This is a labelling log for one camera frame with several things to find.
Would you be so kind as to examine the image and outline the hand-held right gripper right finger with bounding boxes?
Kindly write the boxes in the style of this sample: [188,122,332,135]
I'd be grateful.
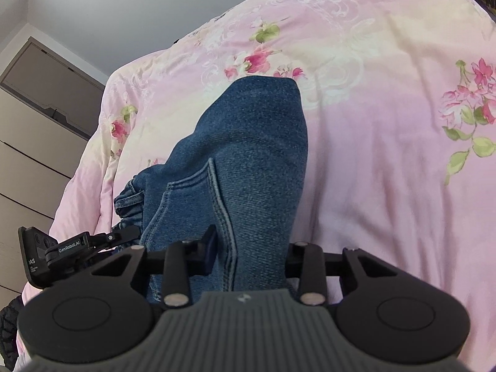
[285,241,393,306]

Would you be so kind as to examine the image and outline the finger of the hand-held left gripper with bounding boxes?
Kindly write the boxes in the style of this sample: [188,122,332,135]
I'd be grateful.
[87,227,142,250]

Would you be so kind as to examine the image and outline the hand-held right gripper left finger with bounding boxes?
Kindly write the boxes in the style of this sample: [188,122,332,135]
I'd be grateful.
[90,224,218,308]

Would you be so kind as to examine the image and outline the blue denim pants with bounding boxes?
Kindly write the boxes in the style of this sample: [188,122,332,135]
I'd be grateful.
[113,75,309,305]

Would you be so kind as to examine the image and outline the black padded garment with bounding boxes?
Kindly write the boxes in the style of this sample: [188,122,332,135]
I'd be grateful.
[0,295,23,372]

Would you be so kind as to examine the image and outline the grey wardrobe cabinet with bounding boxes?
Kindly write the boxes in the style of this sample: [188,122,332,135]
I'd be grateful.
[0,23,108,299]

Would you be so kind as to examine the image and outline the pink floral quilt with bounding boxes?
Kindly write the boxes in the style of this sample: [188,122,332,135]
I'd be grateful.
[23,0,496,372]

